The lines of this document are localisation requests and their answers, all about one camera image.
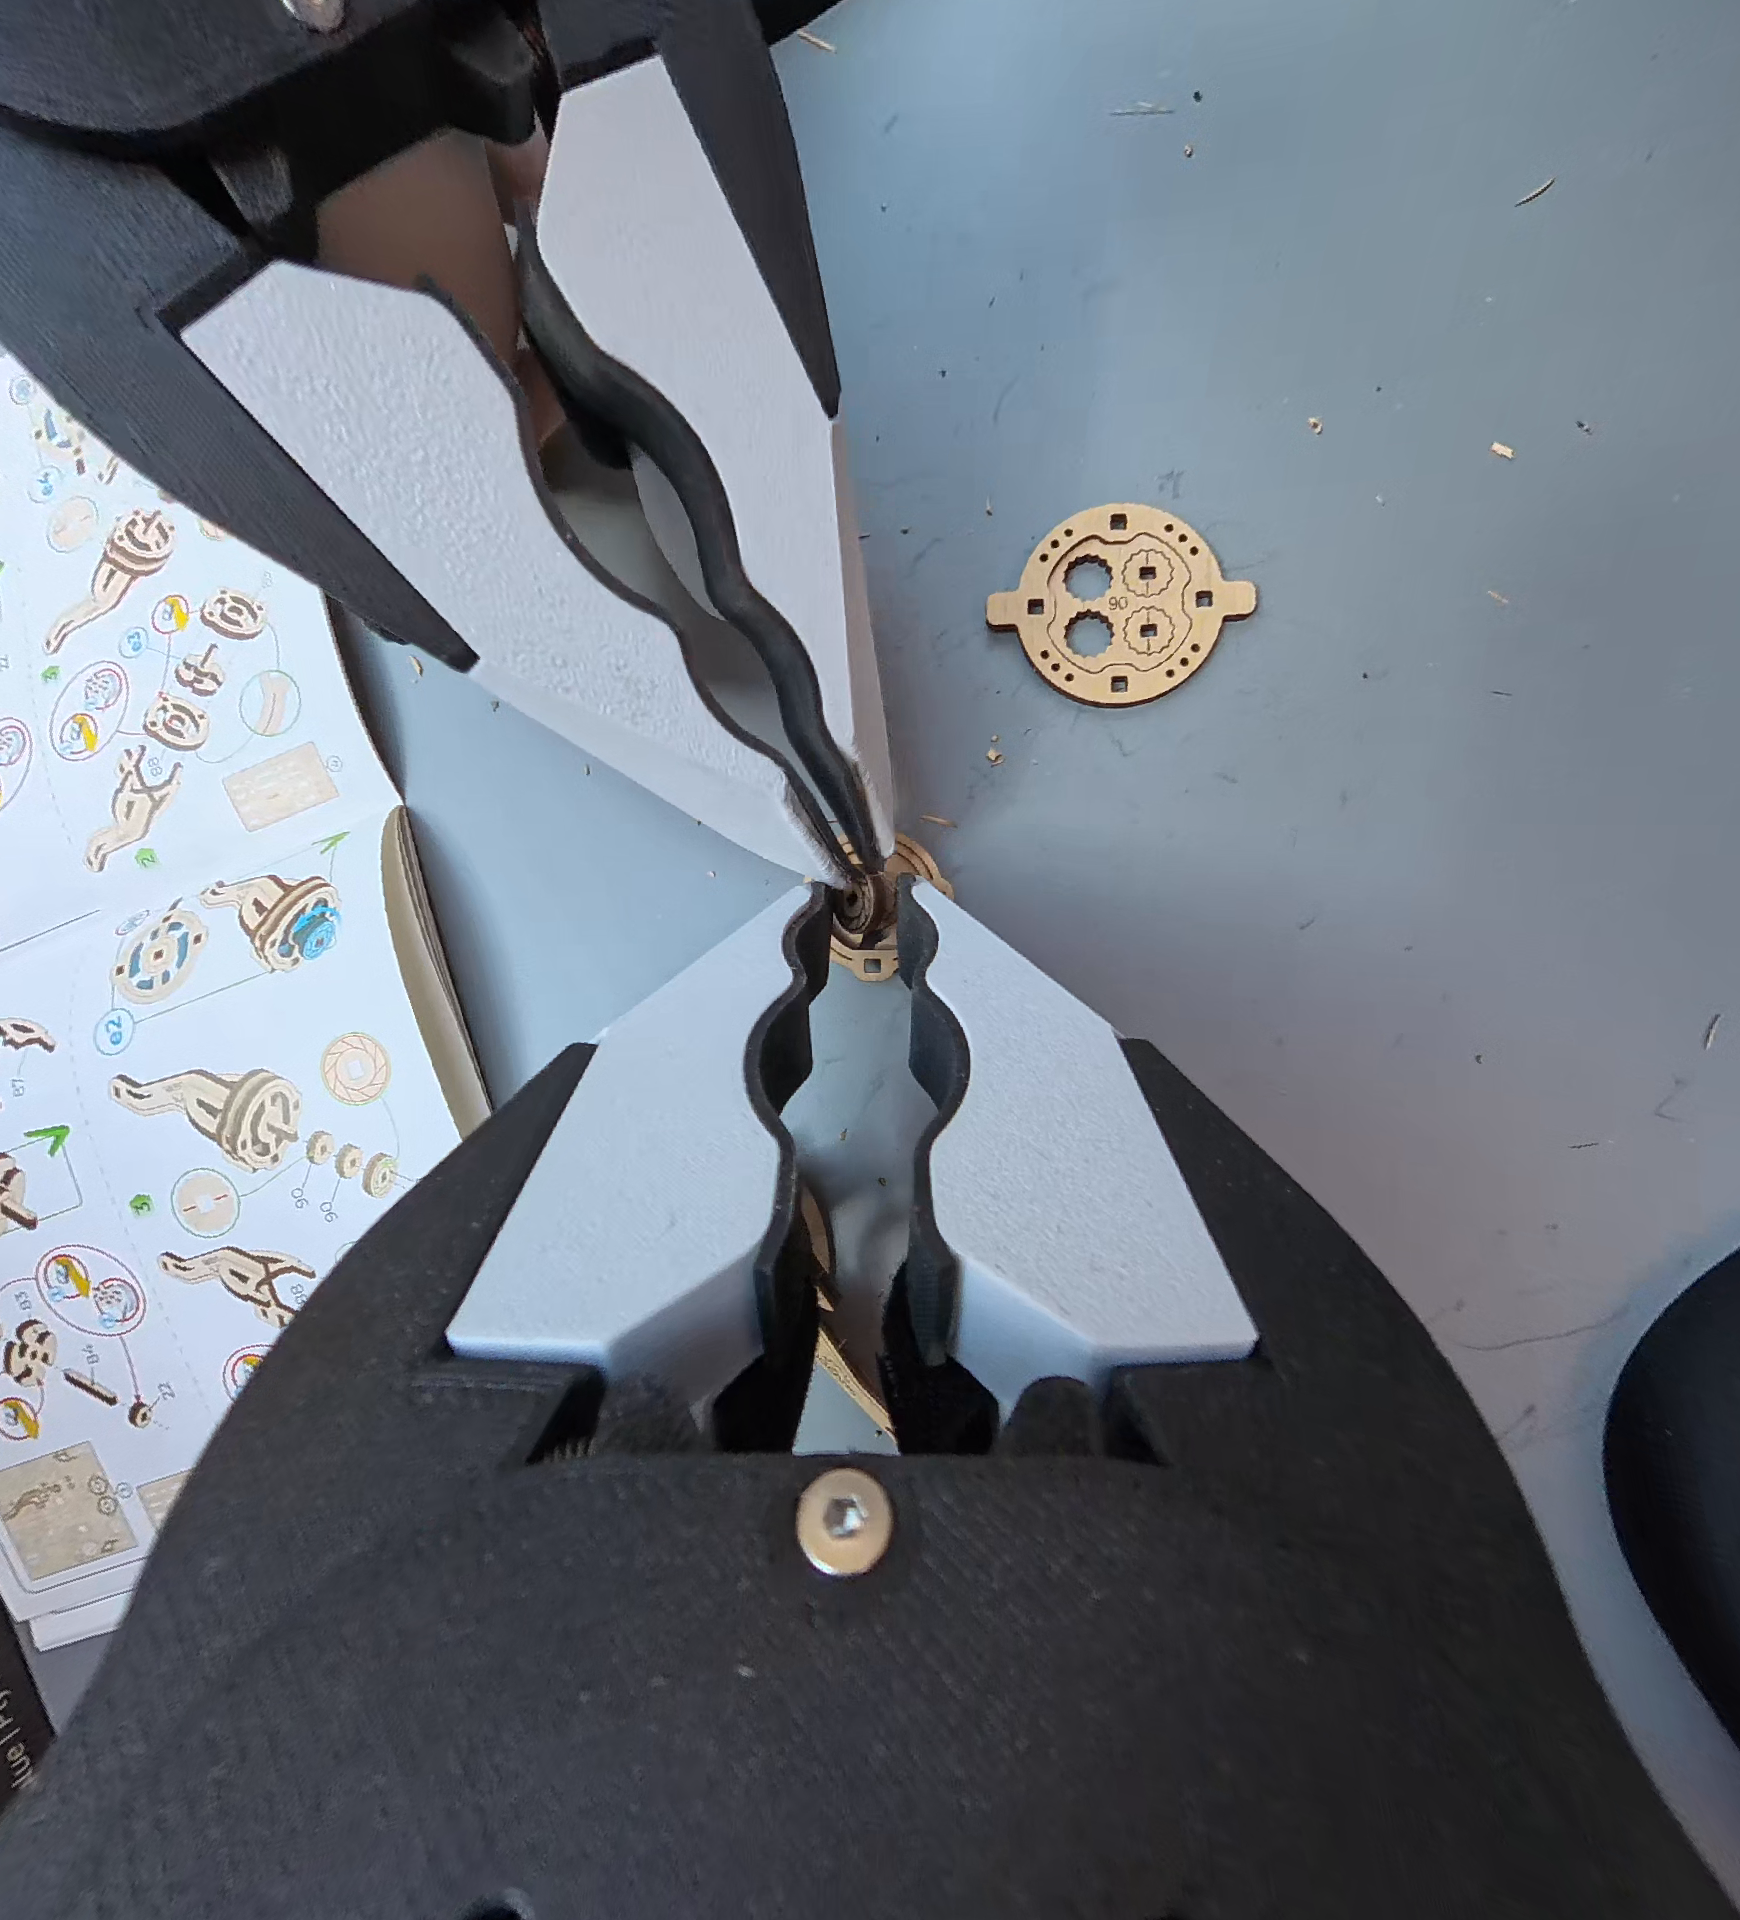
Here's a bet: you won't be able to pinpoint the wooden stand with handle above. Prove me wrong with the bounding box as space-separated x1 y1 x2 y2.
797 1185 897 1434

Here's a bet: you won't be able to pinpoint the round wooden gear-cutout plate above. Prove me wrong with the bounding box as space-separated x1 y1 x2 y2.
984 500 1259 704

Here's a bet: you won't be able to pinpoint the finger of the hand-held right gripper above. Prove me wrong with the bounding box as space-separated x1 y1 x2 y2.
177 258 859 881
513 59 897 860

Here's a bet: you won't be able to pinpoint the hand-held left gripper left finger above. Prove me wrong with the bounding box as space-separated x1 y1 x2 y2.
446 879 831 1452

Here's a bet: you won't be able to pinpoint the round wooden hub assembly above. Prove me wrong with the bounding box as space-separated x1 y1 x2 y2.
827 840 947 984

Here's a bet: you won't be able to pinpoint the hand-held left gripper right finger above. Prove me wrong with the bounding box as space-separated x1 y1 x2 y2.
893 873 1264 1452

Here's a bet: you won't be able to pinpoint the illustrated instruction booklet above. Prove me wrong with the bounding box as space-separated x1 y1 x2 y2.
0 353 497 1651

